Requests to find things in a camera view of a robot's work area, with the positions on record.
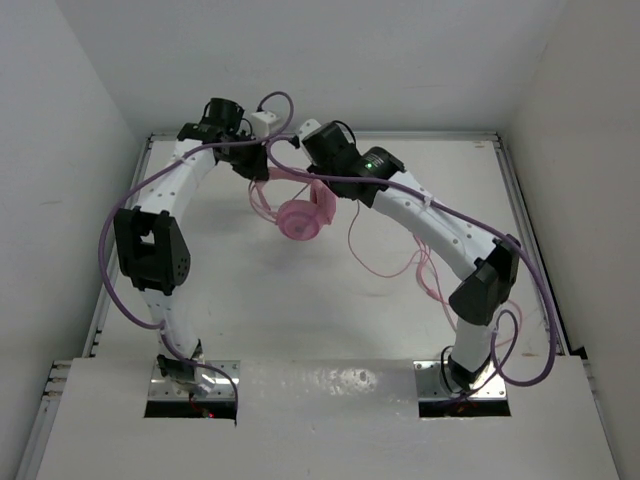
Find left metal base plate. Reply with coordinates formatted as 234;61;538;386
147;360;241;402

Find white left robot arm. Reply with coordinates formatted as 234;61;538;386
112;98;282;399

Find metal base plate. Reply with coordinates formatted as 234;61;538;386
413;359;508;402
147;360;241;402

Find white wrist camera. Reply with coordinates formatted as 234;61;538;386
248;111;282;138
294;119;321;148

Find pink headphones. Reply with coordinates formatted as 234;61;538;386
248;167;337;241

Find aluminium table frame rail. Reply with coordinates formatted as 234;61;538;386
38;120;615;479

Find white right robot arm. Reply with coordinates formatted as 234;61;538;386
297;120;518;390

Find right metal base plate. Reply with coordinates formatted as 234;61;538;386
413;359;508;402

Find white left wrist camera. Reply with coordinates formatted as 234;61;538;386
248;111;282;138

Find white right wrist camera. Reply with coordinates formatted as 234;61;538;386
294;119;321;148

